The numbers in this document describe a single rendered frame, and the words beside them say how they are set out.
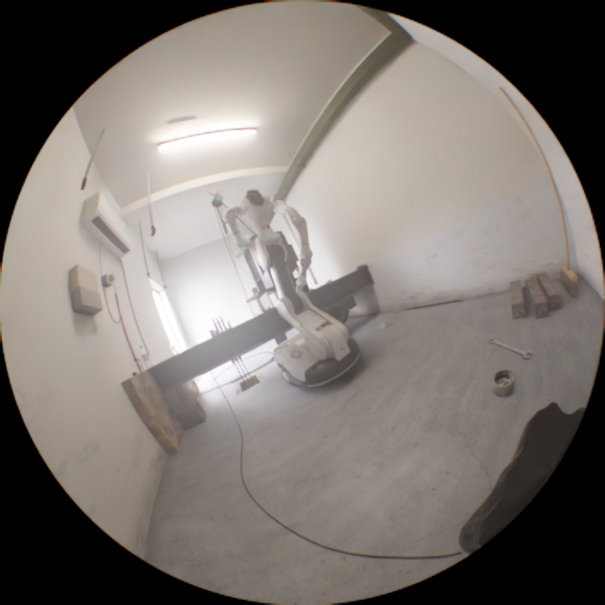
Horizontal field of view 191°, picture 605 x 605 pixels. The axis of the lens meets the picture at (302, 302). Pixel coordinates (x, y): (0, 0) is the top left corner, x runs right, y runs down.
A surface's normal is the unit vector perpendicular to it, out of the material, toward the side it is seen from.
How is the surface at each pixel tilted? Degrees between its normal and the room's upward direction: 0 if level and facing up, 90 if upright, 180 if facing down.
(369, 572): 0
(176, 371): 90
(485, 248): 90
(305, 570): 0
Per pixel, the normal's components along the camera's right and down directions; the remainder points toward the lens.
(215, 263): 0.40, -0.14
